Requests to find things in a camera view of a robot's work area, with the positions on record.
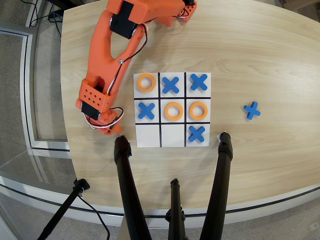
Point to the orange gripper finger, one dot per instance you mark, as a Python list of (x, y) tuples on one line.
[(113, 130)]

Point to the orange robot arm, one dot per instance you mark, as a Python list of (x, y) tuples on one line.
[(100, 50)]

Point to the cardboard box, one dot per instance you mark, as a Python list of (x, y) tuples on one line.
[(300, 3)]

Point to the blue foam cross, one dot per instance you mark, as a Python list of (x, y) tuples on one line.
[(146, 110), (196, 134), (170, 85), (252, 110), (199, 82)]

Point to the white tic-tac-toe grid sheet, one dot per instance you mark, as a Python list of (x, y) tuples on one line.
[(172, 136)]

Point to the black stand pole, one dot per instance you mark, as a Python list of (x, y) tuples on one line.
[(62, 210)]

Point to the thin black tripod leg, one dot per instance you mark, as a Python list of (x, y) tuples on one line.
[(175, 205)]

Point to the small white label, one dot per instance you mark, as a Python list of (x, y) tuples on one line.
[(218, 137)]

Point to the dark furniture base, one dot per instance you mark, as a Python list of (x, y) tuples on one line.
[(66, 3)]

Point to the grey metal floor frame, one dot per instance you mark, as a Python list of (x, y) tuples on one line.
[(27, 100)]

